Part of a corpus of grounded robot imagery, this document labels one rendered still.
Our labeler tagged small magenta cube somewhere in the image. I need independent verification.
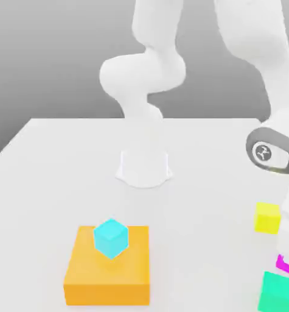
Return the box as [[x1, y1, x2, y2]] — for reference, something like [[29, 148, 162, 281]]
[[275, 253, 289, 278]]

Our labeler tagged large orange box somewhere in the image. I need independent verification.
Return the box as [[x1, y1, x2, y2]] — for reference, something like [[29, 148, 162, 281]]
[[63, 225, 150, 307]]

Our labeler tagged small green cube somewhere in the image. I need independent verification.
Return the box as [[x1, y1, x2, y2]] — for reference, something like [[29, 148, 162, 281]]
[[257, 271, 289, 312]]

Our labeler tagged small yellow cube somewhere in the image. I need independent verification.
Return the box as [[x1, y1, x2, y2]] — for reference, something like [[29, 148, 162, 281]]
[[254, 202, 282, 235]]

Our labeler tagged small cyan cube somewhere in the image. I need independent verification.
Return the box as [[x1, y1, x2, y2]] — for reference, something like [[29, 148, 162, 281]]
[[93, 218, 130, 261]]

